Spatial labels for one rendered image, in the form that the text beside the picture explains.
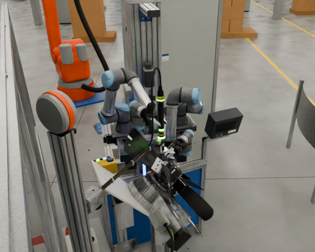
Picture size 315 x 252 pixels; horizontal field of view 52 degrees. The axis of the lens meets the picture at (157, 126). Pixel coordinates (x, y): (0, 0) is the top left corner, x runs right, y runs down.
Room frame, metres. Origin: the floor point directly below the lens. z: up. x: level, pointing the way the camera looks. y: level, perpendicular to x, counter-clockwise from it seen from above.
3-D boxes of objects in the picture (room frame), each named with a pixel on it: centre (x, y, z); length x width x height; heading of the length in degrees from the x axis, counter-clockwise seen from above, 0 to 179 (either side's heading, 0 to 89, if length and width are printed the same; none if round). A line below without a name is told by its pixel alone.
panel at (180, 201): (2.03, 0.02, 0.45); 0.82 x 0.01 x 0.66; 112
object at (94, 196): (1.13, 0.32, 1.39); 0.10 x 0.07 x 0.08; 147
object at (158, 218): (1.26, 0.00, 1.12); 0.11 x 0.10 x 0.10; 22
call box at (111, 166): (1.88, 0.39, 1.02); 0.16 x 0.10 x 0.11; 112
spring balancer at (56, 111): (1.06, 0.37, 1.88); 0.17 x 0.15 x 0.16; 22
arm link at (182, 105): (2.50, -0.20, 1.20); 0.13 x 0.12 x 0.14; 76
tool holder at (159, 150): (1.65, -0.02, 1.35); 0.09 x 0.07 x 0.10; 147
